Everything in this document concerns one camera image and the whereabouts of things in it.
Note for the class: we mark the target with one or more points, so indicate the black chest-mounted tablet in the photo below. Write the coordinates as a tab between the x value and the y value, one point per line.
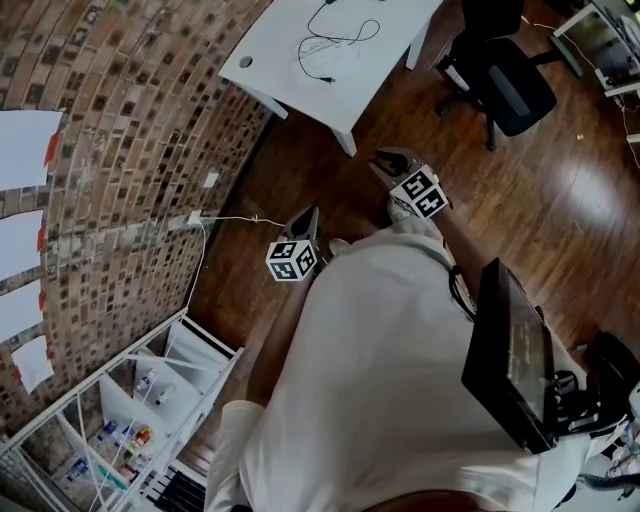
505	360

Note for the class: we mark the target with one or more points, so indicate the blue white packet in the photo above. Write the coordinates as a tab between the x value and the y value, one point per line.
77	471

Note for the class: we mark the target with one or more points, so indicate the small white bottle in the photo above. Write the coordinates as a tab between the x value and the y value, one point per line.
146	381

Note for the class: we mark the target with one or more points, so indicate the white wall plate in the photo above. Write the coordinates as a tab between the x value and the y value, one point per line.
211	179

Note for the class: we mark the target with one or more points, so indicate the white metal shelf rack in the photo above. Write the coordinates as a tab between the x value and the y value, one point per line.
200	347

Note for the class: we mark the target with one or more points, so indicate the person's left forearm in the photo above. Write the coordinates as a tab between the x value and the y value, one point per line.
280	350

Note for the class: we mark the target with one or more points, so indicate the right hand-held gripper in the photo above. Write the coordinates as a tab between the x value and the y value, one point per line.
422	195

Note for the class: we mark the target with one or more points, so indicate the black tablet mount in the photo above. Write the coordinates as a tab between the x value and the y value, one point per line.
595	380

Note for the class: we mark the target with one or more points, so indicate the teal plastic item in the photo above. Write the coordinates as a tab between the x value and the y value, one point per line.
111	481

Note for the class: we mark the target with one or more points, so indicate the white wall socket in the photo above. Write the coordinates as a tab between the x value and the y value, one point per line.
195	218

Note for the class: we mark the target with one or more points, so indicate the person's right shoe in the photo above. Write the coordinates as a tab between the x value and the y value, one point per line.
407	223

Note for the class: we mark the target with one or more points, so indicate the white paper sheet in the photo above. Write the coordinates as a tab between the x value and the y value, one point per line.
20	245
32	365
25	150
17	312

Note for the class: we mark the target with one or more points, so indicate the person's left shoe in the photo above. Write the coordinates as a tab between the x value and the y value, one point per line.
340	246

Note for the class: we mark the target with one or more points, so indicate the red yellow bottle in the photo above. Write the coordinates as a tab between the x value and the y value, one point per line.
144	436

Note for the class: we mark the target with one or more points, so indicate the black office chair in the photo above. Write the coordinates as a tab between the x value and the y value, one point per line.
510	85

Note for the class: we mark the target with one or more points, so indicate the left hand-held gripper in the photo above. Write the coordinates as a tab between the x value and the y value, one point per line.
292	262

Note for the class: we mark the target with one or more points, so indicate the person in white clothing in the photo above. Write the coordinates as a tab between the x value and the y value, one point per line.
380	375

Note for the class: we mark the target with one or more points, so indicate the person's shoe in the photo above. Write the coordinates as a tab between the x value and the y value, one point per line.
407	223
340	246

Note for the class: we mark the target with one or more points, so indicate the white frame office desk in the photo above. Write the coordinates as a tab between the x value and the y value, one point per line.
620	90

